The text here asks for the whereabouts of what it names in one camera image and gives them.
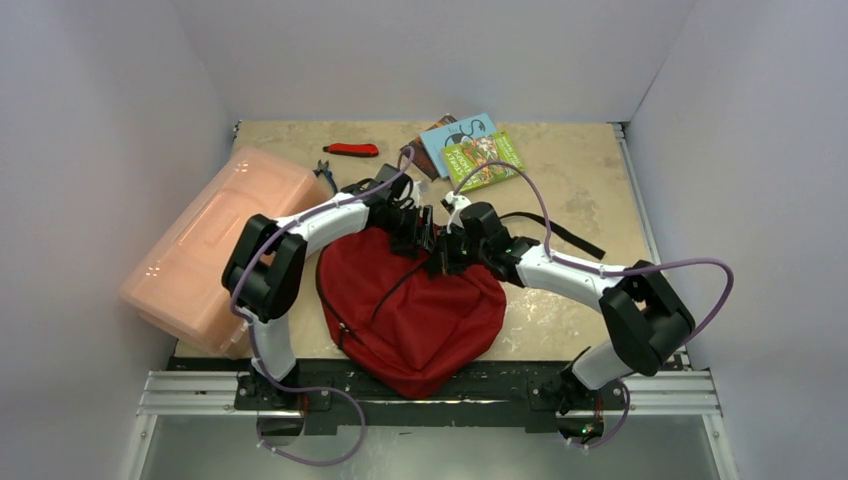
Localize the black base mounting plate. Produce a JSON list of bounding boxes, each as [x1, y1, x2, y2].
[[165, 356, 690, 437]]

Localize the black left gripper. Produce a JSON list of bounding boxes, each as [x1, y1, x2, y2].
[[381, 204, 434, 262]]

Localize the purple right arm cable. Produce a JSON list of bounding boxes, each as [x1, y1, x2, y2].
[[450, 160, 735, 451]]

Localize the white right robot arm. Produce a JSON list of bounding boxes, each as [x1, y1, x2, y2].
[[437, 196, 695, 407]]

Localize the red student backpack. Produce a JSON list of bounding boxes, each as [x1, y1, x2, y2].
[[315, 228, 507, 399]]

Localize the blue handled pliers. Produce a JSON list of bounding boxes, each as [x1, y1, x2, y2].
[[313, 160, 339, 194]]

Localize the red utility knife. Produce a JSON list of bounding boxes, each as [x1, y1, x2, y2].
[[322, 142, 380, 158]]

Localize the light blue book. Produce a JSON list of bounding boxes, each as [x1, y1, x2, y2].
[[420, 113, 497, 179]]

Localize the pink translucent plastic storage box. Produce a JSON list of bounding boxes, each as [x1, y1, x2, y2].
[[120, 147, 329, 358]]

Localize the green illustrated book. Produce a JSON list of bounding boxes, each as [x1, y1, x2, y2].
[[442, 131, 525, 193]]

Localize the dark brown book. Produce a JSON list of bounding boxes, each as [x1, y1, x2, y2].
[[408, 114, 457, 181]]

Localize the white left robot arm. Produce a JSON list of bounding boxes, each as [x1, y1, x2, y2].
[[221, 164, 435, 409]]

